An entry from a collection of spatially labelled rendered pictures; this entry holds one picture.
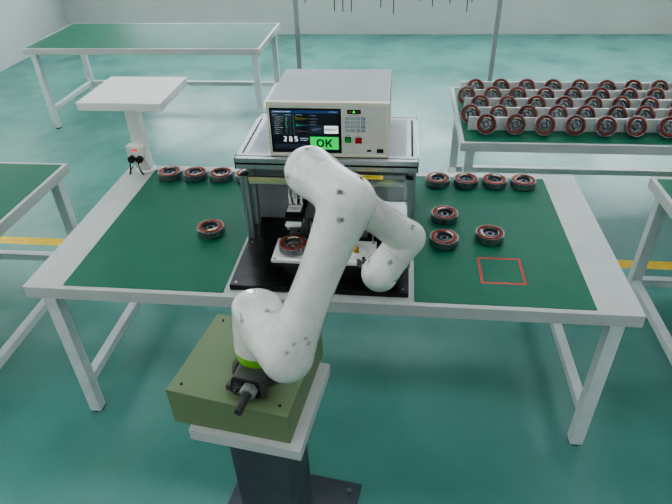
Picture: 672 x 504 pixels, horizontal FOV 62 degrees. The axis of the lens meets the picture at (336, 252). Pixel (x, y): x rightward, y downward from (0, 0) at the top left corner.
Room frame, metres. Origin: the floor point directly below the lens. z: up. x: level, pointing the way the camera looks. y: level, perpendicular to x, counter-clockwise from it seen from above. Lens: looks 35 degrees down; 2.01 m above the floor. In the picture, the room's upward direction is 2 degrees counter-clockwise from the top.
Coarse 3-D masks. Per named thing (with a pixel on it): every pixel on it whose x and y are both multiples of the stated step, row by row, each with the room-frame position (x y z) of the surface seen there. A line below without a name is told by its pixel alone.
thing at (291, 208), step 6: (288, 204) 1.88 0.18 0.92; (294, 204) 1.88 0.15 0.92; (306, 204) 1.91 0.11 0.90; (288, 210) 1.83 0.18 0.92; (294, 210) 1.83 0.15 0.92; (300, 210) 1.83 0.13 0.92; (288, 216) 1.82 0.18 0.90; (294, 216) 1.82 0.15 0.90; (300, 216) 1.81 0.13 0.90; (288, 222) 1.81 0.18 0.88; (294, 222) 1.81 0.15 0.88; (300, 222) 1.81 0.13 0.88
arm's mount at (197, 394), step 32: (224, 320) 1.29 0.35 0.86; (192, 352) 1.15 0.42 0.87; (224, 352) 1.15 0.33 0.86; (320, 352) 1.22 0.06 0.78; (192, 384) 1.02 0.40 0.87; (224, 384) 1.03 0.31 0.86; (288, 384) 1.03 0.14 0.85; (192, 416) 0.99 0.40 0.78; (224, 416) 0.96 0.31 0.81; (256, 416) 0.94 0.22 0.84; (288, 416) 0.93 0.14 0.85
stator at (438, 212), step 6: (432, 210) 2.03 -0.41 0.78; (438, 210) 2.03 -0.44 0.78; (444, 210) 2.04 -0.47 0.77; (450, 210) 2.02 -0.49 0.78; (456, 210) 2.02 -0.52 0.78; (432, 216) 1.99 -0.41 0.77; (438, 216) 1.97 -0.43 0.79; (444, 216) 1.97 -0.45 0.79; (450, 216) 1.97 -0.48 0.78; (456, 216) 1.97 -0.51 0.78; (438, 222) 1.97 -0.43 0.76; (444, 222) 1.95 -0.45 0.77; (450, 222) 1.95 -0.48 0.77
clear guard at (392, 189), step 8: (384, 176) 1.81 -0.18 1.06; (392, 176) 1.81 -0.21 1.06; (400, 176) 1.80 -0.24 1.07; (376, 184) 1.75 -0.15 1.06; (384, 184) 1.75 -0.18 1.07; (392, 184) 1.75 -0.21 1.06; (400, 184) 1.74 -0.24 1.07; (376, 192) 1.69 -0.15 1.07; (384, 192) 1.69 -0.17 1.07; (392, 192) 1.69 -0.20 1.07; (400, 192) 1.69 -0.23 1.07; (384, 200) 1.63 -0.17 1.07; (392, 200) 1.63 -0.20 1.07; (400, 200) 1.63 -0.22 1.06; (400, 208) 1.61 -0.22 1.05
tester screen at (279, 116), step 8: (272, 112) 1.91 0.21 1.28; (280, 112) 1.90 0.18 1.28; (288, 112) 1.90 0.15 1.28; (296, 112) 1.90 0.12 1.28; (304, 112) 1.89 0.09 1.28; (312, 112) 1.89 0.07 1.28; (320, 112) 1.89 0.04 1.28; (328, 112) 1.88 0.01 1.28; (336, 112) 1.88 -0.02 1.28; (272, 120) 1.91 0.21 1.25; (280, 120) 1.90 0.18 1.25; (288, 120) 1.90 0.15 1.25; (296, 120) 1.90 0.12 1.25; (304, 120) 1.89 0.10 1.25; (312, 120) 1.89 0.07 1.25; (320, 120) 1.89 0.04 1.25; (328, 120) 1.88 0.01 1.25; (336, 120) 1.88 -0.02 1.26; (272, 128) 1.91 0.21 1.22; (280, 128) 1.91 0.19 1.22; (288, 128) 1.90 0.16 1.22; (296, 128) 1.90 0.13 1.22; (304, 128) 1.89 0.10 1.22; (280, 136) 1.91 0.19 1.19; (304, 136) 1.89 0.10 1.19; (312, 136) 1.89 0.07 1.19; (320, 136) 1.89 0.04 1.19; (328, 136) 1.88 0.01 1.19; (336, 136) 1.88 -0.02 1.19
